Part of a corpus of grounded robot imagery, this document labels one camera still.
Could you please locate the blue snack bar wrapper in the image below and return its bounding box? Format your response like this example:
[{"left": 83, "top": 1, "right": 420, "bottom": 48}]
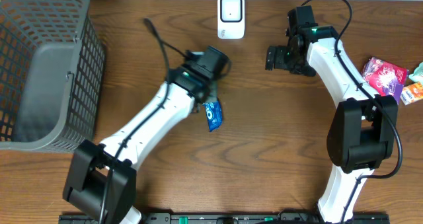
[{"left": 203, "top": 101, "right": 223, "bottom": 132}]

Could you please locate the red purple snack packet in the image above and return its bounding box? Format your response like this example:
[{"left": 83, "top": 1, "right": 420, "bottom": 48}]
[{"left": 362, "top": 57, "right": 408, "bottom": 104}]

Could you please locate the mint green snack packet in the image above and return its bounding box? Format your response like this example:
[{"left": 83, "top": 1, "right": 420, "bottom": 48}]
[{"left": 408, "top": 62, "right": 423, "bottom": 84}]

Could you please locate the small orange snack packet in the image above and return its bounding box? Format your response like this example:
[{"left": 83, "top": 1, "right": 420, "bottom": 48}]
[{"left": 401, "top": 82, "right": 423, "bottom": 105}]

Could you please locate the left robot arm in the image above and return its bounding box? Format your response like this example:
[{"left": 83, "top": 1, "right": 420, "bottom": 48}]
[{"left": 63, "top": 46, "right": 231, "bottom": 223}]

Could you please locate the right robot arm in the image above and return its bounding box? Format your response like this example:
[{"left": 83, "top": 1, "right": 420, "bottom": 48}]
[{"left": 265, "top": 5, "right": 402, "bottom": 223}]

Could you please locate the white barcode scanner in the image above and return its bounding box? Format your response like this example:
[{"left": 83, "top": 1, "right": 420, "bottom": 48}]
[{"left": 217, "top": 0, "right": 245, "bottom": 40}]

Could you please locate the grey plastic mesh basket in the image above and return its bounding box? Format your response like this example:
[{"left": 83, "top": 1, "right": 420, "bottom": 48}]
[{"left": 1, "top": 0, "right": 105, "bottom": 153}]

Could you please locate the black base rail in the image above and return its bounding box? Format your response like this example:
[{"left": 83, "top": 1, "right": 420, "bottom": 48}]
[{"left": 58, "top": 211, "right": 391, "bottom": 224}]

